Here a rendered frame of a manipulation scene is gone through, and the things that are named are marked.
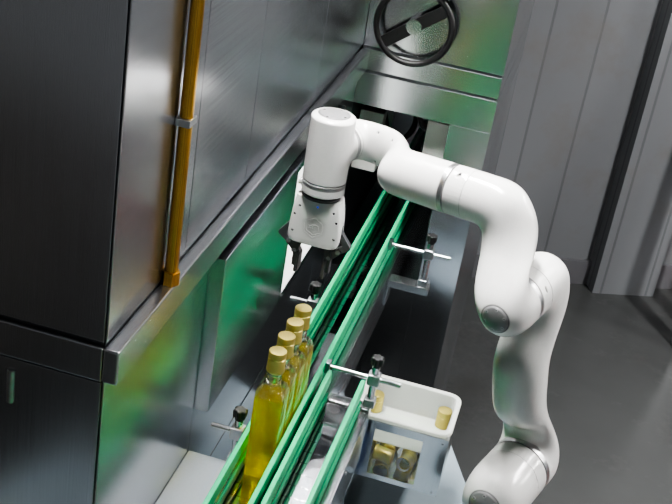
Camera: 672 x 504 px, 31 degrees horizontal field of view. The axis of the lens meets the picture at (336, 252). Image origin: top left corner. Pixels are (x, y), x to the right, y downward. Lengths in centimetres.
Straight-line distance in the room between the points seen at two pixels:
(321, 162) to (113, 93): 69
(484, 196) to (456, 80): 116
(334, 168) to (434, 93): 103
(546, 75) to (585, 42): 21
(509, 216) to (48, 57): 83
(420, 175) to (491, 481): 57
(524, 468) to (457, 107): 123
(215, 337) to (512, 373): 56
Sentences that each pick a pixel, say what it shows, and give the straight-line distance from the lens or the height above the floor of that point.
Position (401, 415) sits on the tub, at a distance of 287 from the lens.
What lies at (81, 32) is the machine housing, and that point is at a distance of 164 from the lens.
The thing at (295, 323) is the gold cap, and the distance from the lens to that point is 238.
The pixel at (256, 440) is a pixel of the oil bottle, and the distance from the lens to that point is 238.
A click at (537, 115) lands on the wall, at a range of 530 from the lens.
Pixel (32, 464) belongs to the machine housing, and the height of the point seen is 131.
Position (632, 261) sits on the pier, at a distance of 568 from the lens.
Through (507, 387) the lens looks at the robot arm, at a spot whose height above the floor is 139.
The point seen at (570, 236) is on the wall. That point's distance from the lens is 562.
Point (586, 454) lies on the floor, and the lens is 460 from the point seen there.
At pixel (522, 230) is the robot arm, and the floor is 169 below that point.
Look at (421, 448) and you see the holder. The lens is 275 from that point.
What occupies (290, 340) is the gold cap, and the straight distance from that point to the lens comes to 233.
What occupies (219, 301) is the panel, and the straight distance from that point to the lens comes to 228.
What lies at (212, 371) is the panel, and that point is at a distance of 236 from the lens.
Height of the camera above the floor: 256
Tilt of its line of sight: 27 degrees down
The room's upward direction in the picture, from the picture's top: 10 degrees clockwise
